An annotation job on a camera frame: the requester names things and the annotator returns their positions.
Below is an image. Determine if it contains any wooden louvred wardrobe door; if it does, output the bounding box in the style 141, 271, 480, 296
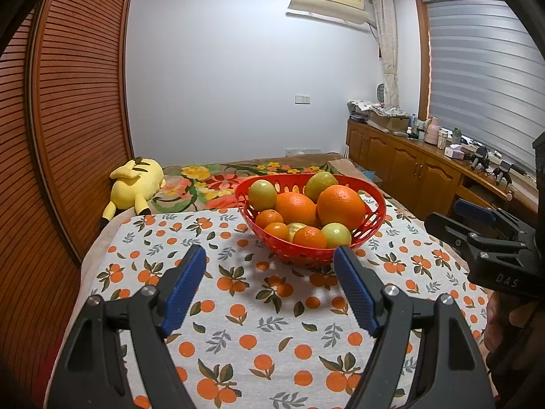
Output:
28, 0, 136, 265
0, 9, 83, 393

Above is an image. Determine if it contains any cream patterned curtain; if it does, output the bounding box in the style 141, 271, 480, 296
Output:
371, 0, 401, 109

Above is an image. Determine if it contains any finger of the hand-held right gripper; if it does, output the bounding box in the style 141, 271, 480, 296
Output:
452, 198, 524, 233
423, 212, 533, 267

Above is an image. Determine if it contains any green apple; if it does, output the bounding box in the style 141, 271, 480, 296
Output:
248, 180, 277, 209
321, 223, 352, 247

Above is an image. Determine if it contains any small tangerine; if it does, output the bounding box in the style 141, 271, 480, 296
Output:
292, 226, 328, 248
255, 209, 284, 227
265, 222, 290, 241

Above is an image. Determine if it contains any wooden side cabinet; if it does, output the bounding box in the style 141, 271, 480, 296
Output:
346, 119, 541, 222

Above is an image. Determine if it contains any cardboard box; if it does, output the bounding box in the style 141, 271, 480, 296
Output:
370, 111, 409, 133

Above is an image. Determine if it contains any large orange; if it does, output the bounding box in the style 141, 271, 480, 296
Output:
317, 184, 367, 231
275, 193, 319, 227

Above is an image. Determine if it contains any red perforated plastic basket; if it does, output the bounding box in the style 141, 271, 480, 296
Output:
234, 173, 387, 268

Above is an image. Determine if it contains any patterned folded cloth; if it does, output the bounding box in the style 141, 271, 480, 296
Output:
347, 100, 403, 118

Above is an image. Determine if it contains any yellow-green apple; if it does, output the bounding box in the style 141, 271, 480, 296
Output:
304, 171, 339, 205

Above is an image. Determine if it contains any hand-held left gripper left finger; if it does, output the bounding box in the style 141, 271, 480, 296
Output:
53, 244, 208, 409

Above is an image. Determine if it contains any floral beige blanket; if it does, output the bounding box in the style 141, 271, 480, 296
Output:
64, 155, 490, 409

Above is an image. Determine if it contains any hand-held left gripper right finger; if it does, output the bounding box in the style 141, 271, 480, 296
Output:
333, 245, 497, 409

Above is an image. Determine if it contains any wooden window frame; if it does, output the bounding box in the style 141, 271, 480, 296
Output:
415, 0, 545, 167

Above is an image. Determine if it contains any orange printed white tablecloth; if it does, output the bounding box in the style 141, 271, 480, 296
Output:
81, 204, 490, 409

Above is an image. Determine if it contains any yellow plush toy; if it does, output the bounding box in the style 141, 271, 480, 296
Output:
100, 157, 167, 226

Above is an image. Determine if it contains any pink thermos jug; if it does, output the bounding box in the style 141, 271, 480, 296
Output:
424, 116, 441, 144

